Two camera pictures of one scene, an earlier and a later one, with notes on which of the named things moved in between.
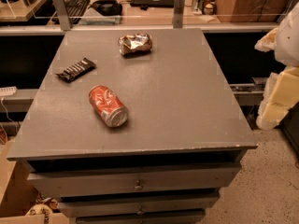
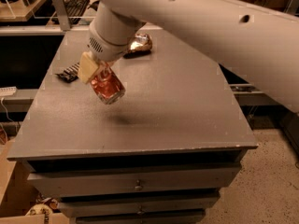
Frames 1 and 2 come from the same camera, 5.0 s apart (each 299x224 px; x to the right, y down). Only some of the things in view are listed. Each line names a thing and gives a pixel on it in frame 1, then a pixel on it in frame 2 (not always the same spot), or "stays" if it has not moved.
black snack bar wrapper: (75, 70) stays
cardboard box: (18, 195) stays
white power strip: (7, 91) stays
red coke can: (108, 106) to (106, 84)
